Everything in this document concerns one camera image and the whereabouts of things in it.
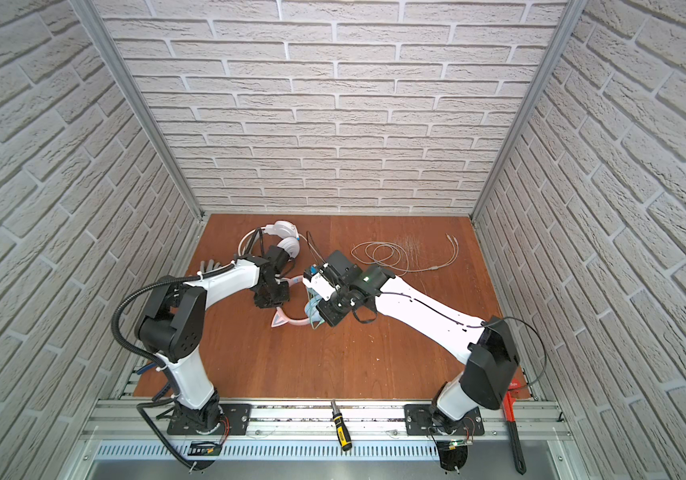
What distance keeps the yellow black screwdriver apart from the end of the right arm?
10.6 inches

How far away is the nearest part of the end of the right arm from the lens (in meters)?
0.54

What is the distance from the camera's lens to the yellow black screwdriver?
2.31ft
